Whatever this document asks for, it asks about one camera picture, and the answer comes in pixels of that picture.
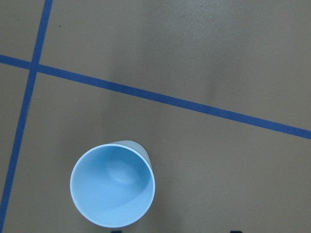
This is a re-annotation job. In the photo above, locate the light blue cup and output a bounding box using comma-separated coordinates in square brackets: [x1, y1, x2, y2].
[69, 140, 156, 228]

